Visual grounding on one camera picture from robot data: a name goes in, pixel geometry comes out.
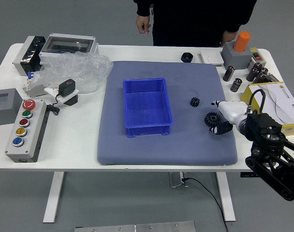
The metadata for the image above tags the person's right hand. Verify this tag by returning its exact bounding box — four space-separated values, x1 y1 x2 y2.
136 14 152 34

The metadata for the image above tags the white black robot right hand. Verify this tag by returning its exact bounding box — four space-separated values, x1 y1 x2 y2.
209 99 248 136

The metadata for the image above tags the person's left hand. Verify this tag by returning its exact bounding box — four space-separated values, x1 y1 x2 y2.
219 30 237 48

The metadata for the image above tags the big black gear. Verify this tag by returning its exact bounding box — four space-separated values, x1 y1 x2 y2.
204 112 222 129

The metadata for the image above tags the black hex nut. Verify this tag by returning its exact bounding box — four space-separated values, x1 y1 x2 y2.
181 52 194 63

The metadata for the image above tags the yellow white cardboard box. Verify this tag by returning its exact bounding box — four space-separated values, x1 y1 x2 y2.
240 81 294 137

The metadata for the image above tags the grey box with transparent cover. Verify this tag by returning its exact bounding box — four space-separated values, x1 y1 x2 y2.
38 33 99 58

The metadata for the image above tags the blue plastic box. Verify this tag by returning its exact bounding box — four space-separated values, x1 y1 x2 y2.
123 77 174 138

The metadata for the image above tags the grey under-table control box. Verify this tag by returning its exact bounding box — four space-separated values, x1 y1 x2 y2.
168 172 189 189

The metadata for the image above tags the grey box with black face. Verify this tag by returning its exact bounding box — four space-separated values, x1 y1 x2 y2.
12 35 46 77

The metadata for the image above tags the grey five-button control box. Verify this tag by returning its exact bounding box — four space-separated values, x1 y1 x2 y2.
4 99 50 163

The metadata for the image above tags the orange cylinder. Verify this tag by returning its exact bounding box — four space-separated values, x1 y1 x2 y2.
233 31 252 53

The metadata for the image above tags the grey block with round hole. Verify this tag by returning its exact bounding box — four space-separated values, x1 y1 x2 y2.
221 41 253 70

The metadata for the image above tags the person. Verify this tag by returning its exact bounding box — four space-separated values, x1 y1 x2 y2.
133 0 258 48

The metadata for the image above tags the grey-blue mat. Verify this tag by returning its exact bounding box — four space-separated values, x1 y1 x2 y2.
97 60 238 166

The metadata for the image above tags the clear plastic bag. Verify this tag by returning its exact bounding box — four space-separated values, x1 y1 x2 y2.
28 52 114 95

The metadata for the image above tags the white table leg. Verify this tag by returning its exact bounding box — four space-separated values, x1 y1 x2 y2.
215 171 236 222
42 171 65 223

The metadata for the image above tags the black power adapter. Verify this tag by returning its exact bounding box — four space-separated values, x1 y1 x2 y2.
58 78 76 95

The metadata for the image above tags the white circuit breaker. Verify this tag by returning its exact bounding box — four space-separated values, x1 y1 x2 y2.
21 71 47 98

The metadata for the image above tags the silver metal plate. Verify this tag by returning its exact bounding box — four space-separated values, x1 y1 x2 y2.
74 220 196 232

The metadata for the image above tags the grey block with square hole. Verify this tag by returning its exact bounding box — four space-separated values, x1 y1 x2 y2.
0 87 24 126

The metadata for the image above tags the white wall switch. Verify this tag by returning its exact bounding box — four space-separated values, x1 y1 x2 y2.
200 49 224 66

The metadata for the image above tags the grey red-button switch box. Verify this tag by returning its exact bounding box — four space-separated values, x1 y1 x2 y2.
247 47 268 70

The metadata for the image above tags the black power cable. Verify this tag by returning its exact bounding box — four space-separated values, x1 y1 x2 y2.
182 177 229 232

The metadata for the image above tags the white socket bracket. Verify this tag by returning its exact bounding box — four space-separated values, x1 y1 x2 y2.
43 86 80 106

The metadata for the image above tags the black adapter cord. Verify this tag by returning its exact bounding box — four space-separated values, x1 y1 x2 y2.
46 93 62 116

